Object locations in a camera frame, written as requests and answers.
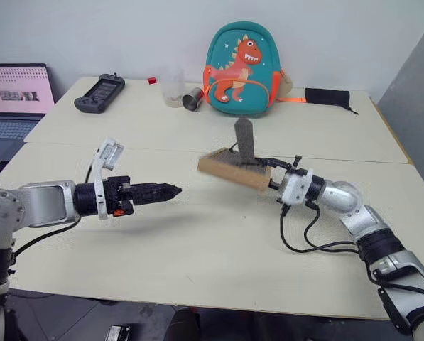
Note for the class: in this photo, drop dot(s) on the small red block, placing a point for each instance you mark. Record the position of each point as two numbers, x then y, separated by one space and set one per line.
152 80

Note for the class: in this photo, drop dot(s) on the wooden block with scraper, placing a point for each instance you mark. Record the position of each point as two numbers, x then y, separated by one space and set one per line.
233 168

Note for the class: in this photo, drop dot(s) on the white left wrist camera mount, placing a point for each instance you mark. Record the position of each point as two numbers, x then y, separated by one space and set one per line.
107 152

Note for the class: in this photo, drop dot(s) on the grey partition panel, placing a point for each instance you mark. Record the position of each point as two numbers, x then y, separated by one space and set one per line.
414 117

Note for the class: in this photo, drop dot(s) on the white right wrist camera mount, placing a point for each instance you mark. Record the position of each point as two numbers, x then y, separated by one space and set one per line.
295 188

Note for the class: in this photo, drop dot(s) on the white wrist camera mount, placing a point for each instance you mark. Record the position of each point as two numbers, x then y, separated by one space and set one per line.
295 188
107 152

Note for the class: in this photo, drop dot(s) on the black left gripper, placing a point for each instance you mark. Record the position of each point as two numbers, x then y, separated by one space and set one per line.
115 190

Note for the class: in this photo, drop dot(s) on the teal dinosaur backpack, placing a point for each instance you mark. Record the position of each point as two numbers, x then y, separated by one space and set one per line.
238 71

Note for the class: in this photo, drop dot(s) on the small metal cup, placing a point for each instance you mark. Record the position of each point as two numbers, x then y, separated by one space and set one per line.
192 99

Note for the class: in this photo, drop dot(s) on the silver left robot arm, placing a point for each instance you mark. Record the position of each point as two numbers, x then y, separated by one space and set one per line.
37 204

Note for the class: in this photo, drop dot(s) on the black box with label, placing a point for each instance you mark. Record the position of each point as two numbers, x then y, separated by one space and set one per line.
118 333

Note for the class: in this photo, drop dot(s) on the grey laptop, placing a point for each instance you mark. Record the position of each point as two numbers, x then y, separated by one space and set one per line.
12 106

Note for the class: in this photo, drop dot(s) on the clear plastic cup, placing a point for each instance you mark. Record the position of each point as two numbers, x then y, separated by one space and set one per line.
172 87

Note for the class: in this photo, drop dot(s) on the black fabric pouch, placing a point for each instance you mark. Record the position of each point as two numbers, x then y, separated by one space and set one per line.
327 96

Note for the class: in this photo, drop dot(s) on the dark rounded shape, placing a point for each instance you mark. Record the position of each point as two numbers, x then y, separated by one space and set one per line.
183 325

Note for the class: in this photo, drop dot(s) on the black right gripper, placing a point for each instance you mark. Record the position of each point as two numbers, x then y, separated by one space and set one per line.
292 170

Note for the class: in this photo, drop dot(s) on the black handheld game console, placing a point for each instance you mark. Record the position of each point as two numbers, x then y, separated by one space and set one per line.
99 93

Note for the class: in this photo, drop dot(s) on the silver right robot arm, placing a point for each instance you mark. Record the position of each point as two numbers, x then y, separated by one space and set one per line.
378 227

